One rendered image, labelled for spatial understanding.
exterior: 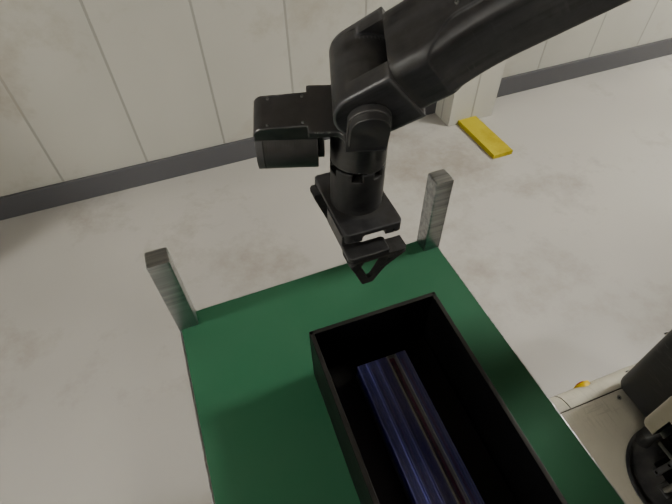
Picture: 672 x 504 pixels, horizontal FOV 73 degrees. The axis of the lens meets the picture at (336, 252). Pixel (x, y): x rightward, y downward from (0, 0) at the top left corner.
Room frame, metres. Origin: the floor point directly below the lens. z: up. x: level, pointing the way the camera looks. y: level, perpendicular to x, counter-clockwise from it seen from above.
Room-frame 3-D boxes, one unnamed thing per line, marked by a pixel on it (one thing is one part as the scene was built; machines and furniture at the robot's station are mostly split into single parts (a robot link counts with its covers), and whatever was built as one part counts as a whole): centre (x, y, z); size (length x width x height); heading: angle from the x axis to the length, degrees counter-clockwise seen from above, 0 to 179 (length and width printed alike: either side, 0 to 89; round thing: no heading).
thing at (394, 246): (0.34, -0.03, 1.15); 0.07 x 0.07 x 0.09; 20
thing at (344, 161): (0.37, -0.02, 1.28); 0.07 x 0.06 x 0.07; 92
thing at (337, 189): (0.37, -0.02, 1.22); 0.10 x 0.07 x 0.07; 20
